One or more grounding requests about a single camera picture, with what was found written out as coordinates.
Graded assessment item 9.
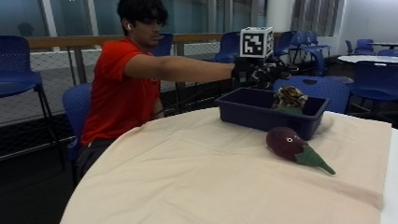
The white round table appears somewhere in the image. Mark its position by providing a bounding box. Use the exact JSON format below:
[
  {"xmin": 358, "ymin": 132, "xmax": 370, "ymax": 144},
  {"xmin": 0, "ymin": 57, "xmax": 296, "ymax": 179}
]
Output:
[{"xmin": 337, "ymin": 54, "xmax": 398, "ymax": 64}]

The the person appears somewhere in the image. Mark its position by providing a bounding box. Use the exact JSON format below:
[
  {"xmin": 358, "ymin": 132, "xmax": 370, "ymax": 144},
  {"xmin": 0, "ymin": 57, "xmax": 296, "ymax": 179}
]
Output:
[{"xmin": 75, "ymin": 0, "xmax": 237, "ymax": 181}]

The purple eggplant soft toy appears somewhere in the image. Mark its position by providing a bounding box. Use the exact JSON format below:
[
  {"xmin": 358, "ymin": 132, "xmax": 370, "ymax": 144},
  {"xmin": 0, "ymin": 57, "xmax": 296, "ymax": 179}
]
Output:
[{"xmin": 265, "ymin": 126, "xmax": 337, "ymax": 175}]

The blue chair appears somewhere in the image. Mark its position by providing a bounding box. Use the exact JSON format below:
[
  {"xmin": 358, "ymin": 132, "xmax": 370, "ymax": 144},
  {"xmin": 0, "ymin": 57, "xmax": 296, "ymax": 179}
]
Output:
[
  {"xmin": 274, "ymin": 30, "xmax": 333, "ymax": 77},
  {"xmin": 0, "ymin": 35, "xmax": 67, "ymax": 172},
  {"xmin": 345, "ymin": 38, "xmax": 376, "ymax": 56},
  {"xmin": 213, "ymin": 31, "xmax": 242, "ymax": 64},
  {"xmin": 149, "ymin": 33, "xmax": 175, "ymax": 58},
  {"xmin": 376, "ymin": 49, "xmax": 398, "ymax": 58},
  {"xmin": 61, "ymin": 82, "xmax": 93, "ymax": 185},
  {"xmin": 273, "ymin": 76, "xmax": 352, "ymax": 115},
  {"xmin": 348, "ymin": 61, "xmax": 398, "ymax": 115}
]

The wooden railing with mesh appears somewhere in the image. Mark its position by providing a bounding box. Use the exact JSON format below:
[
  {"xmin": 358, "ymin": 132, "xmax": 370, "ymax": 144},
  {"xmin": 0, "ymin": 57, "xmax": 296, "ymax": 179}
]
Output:
[{"xmin": 0, "ymin": 32, "xmax": 288, "ymax": 161}]

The white marker cube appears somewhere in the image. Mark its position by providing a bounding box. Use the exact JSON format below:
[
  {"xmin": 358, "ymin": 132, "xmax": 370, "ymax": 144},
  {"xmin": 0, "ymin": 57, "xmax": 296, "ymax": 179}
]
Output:
[{"xmin": 238, "ymin": 26, "xmax": 274, "ymax": 60}]

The striped tiger soft toy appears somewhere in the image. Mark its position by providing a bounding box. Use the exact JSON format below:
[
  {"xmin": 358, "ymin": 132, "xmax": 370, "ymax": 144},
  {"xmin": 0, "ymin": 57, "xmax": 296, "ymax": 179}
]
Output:
[{"xmin": 272, "ymin": 86, "xmax": 310, "ymax": 110}]

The dark blue plastic bin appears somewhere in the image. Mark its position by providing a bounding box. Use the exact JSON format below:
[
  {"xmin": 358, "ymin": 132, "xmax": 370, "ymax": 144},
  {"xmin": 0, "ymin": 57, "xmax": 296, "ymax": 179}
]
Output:
[{"xmin": 214, "ymin": 87, "xmax": 332, "ymax": 142}]

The beige tablecloth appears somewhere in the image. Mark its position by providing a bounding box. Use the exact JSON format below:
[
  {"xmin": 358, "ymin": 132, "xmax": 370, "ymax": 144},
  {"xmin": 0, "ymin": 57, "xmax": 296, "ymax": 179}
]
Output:
[{"xmin": 60, "ymin": 106, "xmax": 393, "ymax": 224}]

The dark table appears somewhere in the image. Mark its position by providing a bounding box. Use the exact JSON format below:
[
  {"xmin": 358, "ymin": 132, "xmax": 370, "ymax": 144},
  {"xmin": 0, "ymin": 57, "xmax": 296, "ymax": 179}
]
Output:
[{"xmin": 368, "ymin": 42, "xmax": 398, "ymax": 50}]

